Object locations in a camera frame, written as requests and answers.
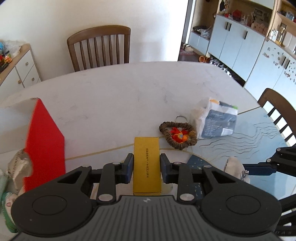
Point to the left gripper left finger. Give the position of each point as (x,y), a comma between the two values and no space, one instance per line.
(111,175)

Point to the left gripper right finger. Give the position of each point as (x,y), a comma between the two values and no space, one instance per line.
(180,174)

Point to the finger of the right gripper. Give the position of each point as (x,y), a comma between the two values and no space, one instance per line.
(283,161)

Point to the yellow rectangular box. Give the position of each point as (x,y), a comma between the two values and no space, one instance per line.
(146,168)

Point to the white blue paper package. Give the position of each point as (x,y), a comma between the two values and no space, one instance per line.
(213,118)

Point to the red and white cardboard box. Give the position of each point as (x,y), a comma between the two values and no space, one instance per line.
(32,146)

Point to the white wooden sideboard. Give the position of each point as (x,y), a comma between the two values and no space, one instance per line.
(22,72)

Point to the wooden dining chair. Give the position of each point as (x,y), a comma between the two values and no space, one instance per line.
(99,46)

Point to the orange red dragon keychain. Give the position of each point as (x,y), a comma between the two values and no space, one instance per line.
(179,135)

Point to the light blue wall cabinets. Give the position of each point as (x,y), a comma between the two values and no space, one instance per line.
(254,39)

